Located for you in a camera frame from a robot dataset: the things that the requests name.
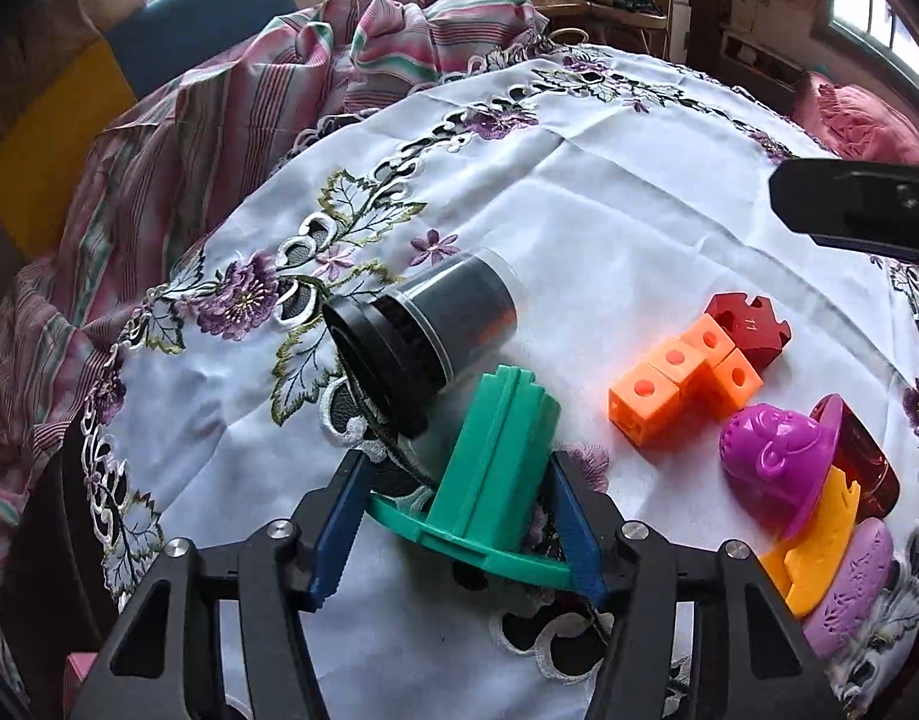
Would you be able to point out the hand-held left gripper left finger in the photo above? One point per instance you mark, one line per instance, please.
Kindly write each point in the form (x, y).
(339, 532)

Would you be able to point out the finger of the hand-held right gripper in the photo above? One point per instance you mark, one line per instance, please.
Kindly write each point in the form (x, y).
(857, 199)

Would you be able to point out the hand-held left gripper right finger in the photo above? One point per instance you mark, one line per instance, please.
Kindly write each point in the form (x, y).
(575, 532)

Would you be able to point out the green plastic spool toy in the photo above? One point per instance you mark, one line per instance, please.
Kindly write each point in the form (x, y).
(497, 457)

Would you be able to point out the purple hat-shaped mold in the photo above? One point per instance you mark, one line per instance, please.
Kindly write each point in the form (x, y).
(767, 450)

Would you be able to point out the black lidded plastic jar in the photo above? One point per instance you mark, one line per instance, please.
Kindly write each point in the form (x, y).
(444, 315)

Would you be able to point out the yellow plastic boat toy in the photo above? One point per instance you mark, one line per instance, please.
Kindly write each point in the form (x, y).
(819, 540)

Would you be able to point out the red translucent plastic cup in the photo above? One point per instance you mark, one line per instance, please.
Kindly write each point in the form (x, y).
(864, 457)

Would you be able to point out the purple oval textured toy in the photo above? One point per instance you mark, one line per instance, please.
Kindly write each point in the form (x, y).
(857, 585)

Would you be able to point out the pink cushion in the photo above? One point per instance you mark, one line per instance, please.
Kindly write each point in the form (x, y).
(864, 120)

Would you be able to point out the orange linked cube blocks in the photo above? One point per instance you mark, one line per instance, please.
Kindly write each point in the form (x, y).
(654, 390)

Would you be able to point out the dark red notched block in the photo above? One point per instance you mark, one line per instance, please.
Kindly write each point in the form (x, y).
(752, 330)

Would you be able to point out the arched side window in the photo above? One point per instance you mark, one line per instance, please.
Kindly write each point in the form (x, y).
(887, 22)

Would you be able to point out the white embroidered floral tablecloth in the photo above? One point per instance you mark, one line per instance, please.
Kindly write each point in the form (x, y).
(579, 202)

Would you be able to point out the wooden side table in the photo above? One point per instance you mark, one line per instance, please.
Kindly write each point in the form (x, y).
(609, 7)

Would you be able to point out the pink striped blanket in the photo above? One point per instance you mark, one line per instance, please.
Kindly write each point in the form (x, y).
(204, 127)

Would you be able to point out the yellow panel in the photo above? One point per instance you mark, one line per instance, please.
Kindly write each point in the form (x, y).
(54, 135)

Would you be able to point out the blue chair back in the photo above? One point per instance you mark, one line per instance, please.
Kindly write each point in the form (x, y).
(196, 22)

